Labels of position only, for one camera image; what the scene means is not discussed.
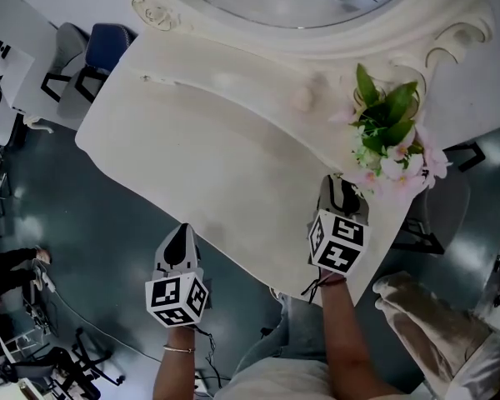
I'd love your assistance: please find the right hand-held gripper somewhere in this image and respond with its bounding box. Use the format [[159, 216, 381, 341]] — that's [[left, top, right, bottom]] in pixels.
[[307, 174, 373, 275]]

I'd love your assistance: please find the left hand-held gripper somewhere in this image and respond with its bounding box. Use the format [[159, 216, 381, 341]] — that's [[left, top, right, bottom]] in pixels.
[[144, 222, 210, 329]]

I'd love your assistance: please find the person's right forearm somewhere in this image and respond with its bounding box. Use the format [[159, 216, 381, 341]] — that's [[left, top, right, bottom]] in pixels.
[[318, 271, 403, 400]]

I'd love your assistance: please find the person's left forearm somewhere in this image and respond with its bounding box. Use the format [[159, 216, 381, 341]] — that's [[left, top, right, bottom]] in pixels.
[[152, 325, 202, 400]]

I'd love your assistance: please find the white dressing table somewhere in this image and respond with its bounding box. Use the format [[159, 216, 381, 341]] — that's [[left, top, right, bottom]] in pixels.
[[73, 27, 430, 308]]

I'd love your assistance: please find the person's blue jeans leg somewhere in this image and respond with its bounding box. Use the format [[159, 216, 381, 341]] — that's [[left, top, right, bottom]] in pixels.
[[231, 293, 330, 377]]

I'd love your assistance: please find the black office chair base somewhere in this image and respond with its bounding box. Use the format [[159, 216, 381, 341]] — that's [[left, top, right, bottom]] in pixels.
[[0, 326, 127, 400]]

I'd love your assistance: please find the pink flower bouquet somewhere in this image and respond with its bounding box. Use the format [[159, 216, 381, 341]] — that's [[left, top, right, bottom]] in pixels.
[[327, 62, 453, 203]]

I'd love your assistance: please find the person's white shirt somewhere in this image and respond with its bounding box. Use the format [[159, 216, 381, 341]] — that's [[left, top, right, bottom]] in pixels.
[[182, 358, 405, 400]]

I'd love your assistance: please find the ornate white framed mirror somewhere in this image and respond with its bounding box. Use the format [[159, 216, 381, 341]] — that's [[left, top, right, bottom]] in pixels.
[[120, 0, 497, 83]]

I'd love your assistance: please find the white curved furniture leg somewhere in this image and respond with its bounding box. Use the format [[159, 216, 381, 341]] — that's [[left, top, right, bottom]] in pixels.
[[22, 112, 55, 135]]

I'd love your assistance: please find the blue office chair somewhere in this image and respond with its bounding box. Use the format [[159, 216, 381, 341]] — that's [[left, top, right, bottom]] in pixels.
[[74, 22, 139, 104]]

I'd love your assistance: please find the gray office chair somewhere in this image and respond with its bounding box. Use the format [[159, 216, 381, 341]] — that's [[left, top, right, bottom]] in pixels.
[[40, 22, 93, 132]]

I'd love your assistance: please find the white office desk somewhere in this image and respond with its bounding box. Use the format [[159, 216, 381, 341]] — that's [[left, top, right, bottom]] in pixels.
[[0, 31, 37, 113]]

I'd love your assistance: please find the thin gold bracelet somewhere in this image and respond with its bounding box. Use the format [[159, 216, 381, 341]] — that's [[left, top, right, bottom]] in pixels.
[[162, 343, 197, 355]]

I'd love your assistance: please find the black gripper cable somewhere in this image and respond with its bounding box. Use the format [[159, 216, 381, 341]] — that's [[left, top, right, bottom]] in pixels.
[[193, 325, 230, 391]]

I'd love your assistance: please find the white floor cable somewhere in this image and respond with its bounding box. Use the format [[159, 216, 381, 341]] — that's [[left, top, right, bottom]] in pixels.
[[49, 287, 164, 363]]

